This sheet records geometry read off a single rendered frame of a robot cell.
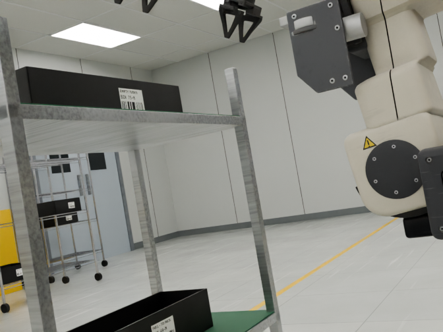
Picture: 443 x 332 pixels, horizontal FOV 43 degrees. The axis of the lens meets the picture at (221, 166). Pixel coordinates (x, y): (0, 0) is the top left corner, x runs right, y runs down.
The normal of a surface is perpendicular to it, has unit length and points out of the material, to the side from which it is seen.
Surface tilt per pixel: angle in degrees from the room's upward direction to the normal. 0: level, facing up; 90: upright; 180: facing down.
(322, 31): 90
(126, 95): 90
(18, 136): 90
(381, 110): 90
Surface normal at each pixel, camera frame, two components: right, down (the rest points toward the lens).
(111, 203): 0.86, -0.17
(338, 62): -0.48, 0.05
